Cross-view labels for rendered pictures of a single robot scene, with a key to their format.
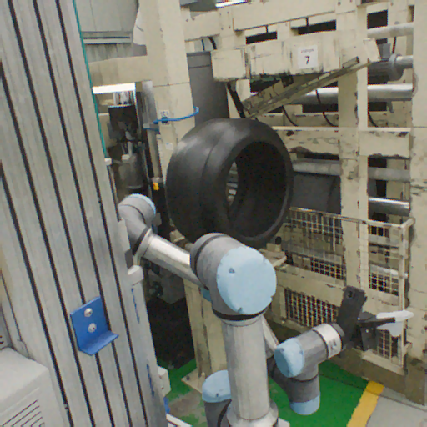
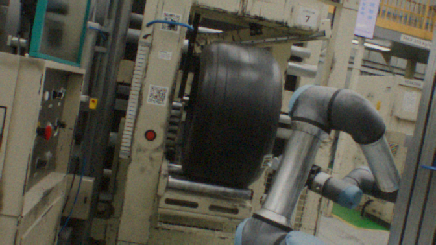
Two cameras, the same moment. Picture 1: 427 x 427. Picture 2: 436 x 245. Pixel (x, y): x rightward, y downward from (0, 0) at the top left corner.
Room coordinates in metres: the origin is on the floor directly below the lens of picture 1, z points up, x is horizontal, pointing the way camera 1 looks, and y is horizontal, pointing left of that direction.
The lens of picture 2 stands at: (0.82, 1.49, 1.26)
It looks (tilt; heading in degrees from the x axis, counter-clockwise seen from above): 3 degrees down; 305
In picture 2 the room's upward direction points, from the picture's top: 11 degrees clockwise
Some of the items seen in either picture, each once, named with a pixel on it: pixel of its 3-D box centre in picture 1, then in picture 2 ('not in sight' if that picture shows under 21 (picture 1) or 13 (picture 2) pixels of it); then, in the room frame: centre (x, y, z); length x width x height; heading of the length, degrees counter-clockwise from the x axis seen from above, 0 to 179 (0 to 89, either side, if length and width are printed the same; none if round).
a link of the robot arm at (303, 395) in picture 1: (298, 384); not in sight; (0.87, -0.15, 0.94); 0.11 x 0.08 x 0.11; 26
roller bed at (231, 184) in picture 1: (246, 187); (159, 128); (2.31, -0.18, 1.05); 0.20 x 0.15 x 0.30; 42
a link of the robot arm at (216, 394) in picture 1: (227, 402); not in sight; (0.90, 0.03, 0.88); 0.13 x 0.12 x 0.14; 26
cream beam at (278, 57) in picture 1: (278, 58); (254, 8); (2.00, -0.35, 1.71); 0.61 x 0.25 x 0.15; 42
